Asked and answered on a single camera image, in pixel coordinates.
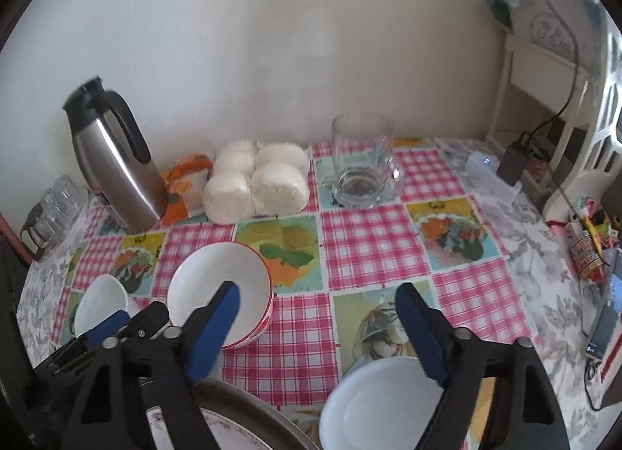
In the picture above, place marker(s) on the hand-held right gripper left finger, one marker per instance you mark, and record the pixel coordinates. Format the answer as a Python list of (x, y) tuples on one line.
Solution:
[(214, 331)]

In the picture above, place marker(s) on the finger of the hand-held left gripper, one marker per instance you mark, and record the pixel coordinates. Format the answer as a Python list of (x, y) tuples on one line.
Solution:
[(109, 326)]

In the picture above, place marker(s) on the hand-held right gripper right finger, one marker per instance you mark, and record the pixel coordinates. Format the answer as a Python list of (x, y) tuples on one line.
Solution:
[(422, 336)]

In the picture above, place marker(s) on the white squarish bowl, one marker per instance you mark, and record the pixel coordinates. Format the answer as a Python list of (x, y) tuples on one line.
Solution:
[(99, 302)]

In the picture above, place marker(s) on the strawberry print bowl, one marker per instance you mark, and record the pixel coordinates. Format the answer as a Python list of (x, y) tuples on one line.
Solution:
[(204, 280)]

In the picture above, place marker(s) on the large stainless steel basin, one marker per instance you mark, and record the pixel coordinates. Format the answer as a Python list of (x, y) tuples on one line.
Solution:
[(262, 406)]

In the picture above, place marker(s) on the white round bowl red print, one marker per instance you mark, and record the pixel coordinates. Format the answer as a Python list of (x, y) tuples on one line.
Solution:
[(369, 411)]

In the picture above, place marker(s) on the round plate pink floral rim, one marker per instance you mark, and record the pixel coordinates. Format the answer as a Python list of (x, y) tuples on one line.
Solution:
[(228, 430)]

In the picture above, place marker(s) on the pink checked picture tablecloth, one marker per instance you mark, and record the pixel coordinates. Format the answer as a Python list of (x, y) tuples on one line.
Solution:
[(374, 236)]

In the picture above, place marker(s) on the dark metal cup rack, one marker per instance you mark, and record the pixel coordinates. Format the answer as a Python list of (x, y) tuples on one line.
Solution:
[(34, 236)]

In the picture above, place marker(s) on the row of clear glass cups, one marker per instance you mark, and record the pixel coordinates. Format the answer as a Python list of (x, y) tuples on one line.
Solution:
[(63, 202)]

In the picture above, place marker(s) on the grey floral tablecloth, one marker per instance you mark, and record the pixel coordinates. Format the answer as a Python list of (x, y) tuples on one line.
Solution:
[(534, 260)]

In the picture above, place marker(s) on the orange snack packet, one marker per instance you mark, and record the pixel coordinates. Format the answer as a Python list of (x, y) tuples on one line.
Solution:
[(184, 187)]

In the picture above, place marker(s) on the stainless steel thermos jug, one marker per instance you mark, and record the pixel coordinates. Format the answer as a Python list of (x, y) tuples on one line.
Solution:
[(116, 173)]

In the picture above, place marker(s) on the bag of white steamed buns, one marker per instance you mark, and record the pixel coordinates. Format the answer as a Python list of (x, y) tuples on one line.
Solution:
[(257, 183)]

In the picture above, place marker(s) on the clear glass mug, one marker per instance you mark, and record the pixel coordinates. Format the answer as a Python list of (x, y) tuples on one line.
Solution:
[(362, 173)]

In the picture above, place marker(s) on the white power strip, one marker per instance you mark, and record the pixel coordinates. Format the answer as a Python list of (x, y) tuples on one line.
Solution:
[(486, 173)]

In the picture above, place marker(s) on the smartphone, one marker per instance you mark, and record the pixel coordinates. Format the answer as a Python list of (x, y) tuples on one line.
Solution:
[(605, 331)]

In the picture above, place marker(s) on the black charger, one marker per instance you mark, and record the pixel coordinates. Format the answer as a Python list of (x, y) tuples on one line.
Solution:
[(514, 161)]

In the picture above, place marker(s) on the white lattice chair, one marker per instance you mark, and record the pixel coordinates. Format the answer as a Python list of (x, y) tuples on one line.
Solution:
[(607, 139)]

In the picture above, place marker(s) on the grey printed cushion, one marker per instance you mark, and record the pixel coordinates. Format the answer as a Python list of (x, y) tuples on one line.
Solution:
[(554, 27)]

